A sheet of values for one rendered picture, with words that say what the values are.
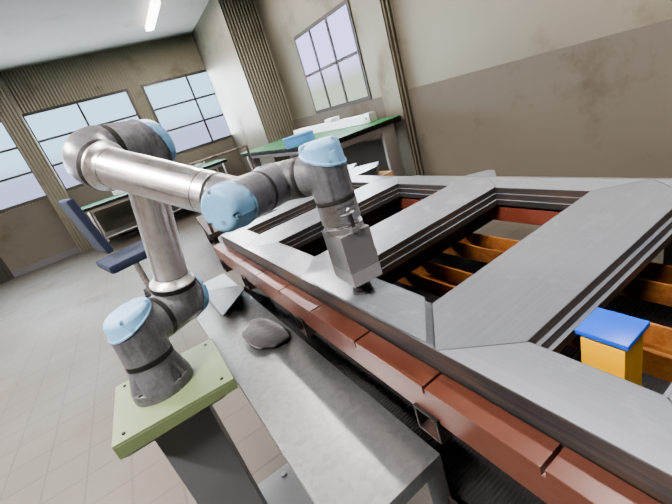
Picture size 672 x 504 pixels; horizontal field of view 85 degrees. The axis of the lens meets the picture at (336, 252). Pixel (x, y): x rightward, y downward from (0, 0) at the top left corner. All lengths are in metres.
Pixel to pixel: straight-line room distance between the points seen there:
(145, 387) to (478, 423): 0.77
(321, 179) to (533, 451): 0.48
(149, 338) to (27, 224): 7.74
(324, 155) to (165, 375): 0.67
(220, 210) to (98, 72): 8.13
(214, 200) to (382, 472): 0.51
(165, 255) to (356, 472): 0.66
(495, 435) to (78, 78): 8.51
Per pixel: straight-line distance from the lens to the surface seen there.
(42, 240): 8.69
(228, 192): 0.57
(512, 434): 0.54
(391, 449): 0.73
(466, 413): 0.56
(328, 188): 0.64
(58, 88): 8.64
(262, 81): 6.92
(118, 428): 1.06
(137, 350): 1.01
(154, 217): 0.97
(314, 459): 0.76
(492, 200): 1.22
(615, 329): 0.59
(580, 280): 0.73
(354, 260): 0.67
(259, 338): 1.08
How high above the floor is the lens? 1.25
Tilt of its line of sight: 22 degrees down
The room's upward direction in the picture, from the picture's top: 18 degrees counter-clockwise
